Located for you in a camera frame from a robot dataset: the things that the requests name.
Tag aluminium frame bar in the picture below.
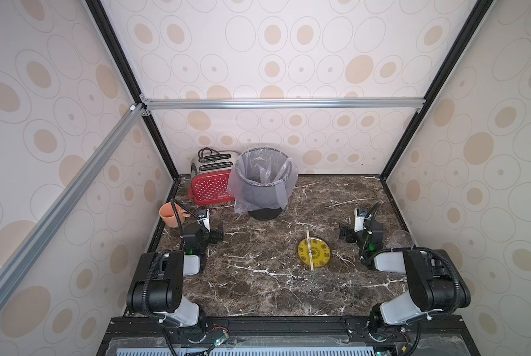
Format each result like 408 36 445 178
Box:
0 103 145 311
145 97 426 110

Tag left aluminium frame bar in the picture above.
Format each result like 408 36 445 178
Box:
0 103 145 311

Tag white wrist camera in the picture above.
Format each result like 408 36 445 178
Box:
354 209 367 232
197 209 210 231

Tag yellow round plate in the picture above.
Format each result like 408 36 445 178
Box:
297 237 332 268

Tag left black corner post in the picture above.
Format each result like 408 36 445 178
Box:
85 0 180 181

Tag right black corner post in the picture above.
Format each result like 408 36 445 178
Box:
380 0 495 183

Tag black mesh trash bin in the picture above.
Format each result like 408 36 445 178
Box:
235 147 293 221

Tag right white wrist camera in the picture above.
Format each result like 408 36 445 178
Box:
354 209 367 232

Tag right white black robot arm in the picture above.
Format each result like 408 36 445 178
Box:
339 225 471 338

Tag orange plastic cup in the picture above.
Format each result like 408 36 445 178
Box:
159 203 191 228

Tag disposable chopsticks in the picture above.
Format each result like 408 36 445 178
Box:
306 228 314 271

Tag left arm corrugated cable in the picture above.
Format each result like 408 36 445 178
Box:
142 199 204 317

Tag black corner post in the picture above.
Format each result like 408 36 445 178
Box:
85 0 180 181
380 0 495 183

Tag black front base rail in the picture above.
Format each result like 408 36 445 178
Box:
98 315 480 355

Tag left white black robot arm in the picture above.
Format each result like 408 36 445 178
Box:
126 222 224 329

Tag clear plastic bin liner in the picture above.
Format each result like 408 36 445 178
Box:
226 147 300 215

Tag back aluminium frame bar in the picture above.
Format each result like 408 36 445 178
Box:
145 97 426 110

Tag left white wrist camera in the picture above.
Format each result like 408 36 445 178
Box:
197 209 210 231

